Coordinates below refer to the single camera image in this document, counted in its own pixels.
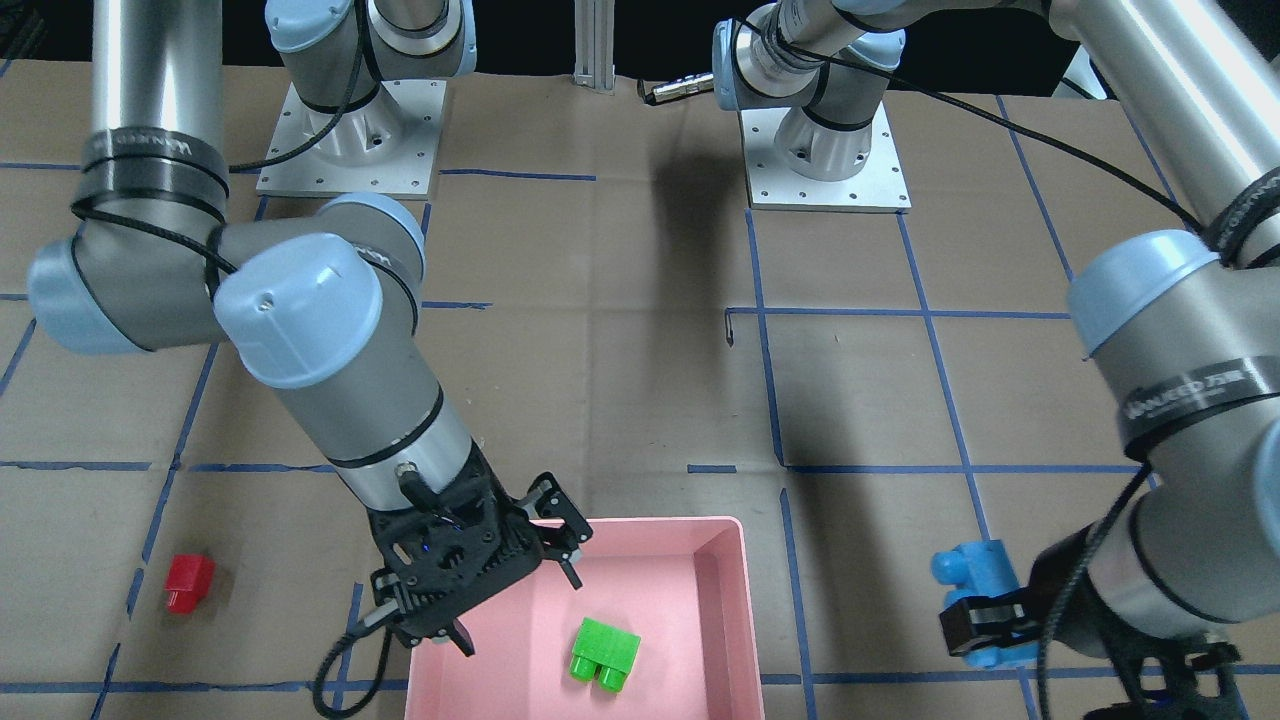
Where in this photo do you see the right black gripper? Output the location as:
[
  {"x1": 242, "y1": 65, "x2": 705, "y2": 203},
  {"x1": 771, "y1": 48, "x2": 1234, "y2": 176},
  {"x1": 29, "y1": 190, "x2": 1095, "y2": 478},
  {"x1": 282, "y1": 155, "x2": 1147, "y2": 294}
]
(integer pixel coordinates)
[{"x1": 365, "y1": 447, "x2": 593, "y2": 657}]

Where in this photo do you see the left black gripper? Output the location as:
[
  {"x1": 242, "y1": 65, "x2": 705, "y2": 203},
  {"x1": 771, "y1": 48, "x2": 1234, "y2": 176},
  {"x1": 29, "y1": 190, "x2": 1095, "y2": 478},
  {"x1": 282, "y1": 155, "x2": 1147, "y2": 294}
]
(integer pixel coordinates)
[{"x1": 938, "y1": 527, "x2": 1242, "y2": 719}]

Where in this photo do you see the blue block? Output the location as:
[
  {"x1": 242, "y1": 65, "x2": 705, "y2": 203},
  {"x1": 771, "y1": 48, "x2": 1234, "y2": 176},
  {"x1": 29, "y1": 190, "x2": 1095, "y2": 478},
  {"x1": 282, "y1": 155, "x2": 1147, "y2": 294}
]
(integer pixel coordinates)
[{"x1": 931, "y1": 539, "x2": 1037, "y2": 670}]

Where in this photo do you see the green block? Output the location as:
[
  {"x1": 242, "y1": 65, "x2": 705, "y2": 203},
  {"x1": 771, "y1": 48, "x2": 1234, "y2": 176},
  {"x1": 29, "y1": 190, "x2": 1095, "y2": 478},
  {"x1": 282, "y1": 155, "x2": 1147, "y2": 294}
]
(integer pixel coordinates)
[{"x1": 568, "y1": 618, "x2": 643, "y2": 694}]

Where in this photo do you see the red block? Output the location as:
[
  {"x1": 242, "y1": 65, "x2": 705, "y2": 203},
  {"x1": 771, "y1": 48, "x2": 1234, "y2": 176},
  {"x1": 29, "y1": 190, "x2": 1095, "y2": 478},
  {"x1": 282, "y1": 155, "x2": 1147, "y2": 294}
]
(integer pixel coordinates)
[{"x1": 164, "y1": 553, "x2": 218, "y2": 615}]

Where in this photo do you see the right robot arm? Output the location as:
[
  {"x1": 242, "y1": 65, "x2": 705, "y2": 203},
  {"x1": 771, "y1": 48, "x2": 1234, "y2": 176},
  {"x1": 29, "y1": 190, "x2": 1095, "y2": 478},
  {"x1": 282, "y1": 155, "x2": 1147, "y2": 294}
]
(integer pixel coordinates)
[{"x1": 27, "y1": 1, "x2": 593, "y2": 655}]

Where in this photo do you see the pink plastic box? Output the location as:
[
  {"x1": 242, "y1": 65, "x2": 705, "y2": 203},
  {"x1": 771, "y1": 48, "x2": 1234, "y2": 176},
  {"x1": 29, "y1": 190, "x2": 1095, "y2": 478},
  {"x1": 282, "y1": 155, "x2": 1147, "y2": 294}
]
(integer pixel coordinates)
[{"x1": 404, "y1": 516, "x2": 765, "y2": 719}]

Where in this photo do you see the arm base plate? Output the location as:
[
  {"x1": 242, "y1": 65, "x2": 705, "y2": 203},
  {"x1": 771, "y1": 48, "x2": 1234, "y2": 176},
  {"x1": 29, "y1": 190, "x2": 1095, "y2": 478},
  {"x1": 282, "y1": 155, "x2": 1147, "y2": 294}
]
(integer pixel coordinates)
[
  {"x1": 256, "y1": 79, "x2": 447, "y2": 201},
  {"x1": 739, "y1": 104, "x2": 913, "y2": 213}
]

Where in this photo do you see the aluminium frame post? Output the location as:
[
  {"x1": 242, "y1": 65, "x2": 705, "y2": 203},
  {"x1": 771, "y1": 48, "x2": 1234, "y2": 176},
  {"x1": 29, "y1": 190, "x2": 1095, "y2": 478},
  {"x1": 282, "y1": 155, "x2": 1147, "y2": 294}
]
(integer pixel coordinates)
[{"x1": 572, "y1": 0, "x2": 616, "y2": 95}]

